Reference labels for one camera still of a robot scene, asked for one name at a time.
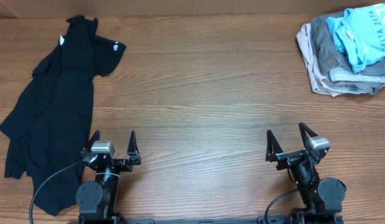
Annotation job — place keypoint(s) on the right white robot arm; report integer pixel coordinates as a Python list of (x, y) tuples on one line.
[(322, 198)]

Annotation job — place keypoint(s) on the white patterned folded cloth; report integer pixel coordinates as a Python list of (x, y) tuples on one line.
[(339, 74)]

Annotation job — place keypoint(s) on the beige folded garment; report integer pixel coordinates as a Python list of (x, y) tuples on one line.
[(319, 83)]

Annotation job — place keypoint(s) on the grey folded shorts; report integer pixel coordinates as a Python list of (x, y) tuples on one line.
[(329, 57)]

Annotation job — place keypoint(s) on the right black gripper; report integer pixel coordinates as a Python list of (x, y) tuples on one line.
[(274, 152)]

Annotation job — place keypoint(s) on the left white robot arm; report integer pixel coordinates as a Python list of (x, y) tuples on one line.
[(97, 199)]

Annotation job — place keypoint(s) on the black t-shirt with logo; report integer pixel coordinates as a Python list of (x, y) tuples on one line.
[(51, 121)]

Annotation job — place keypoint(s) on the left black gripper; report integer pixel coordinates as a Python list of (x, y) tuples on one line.
[(134, 157)]

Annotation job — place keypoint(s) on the light blue printed t-shirt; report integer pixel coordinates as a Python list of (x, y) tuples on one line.
[(360, 34)]

